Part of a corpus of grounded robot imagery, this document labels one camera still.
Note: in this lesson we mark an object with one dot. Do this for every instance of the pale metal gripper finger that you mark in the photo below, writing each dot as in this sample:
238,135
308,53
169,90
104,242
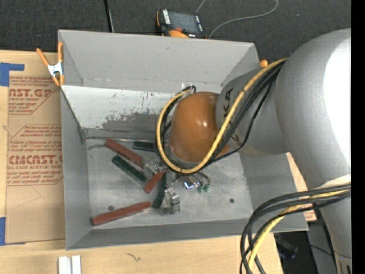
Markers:
172,201
154,167

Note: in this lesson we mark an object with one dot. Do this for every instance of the dark green flat block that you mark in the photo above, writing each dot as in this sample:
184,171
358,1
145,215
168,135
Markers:
128,168
143,145
159,194

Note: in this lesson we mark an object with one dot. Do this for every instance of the red-brown flat block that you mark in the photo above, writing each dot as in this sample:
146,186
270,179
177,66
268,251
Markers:
124,152
153,183
121,213

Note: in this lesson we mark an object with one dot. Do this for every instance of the grey metal bin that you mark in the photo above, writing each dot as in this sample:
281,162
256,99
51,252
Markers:
199,204

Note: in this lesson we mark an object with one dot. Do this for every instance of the brown cardboard board red print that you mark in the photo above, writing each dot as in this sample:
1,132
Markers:
31,141

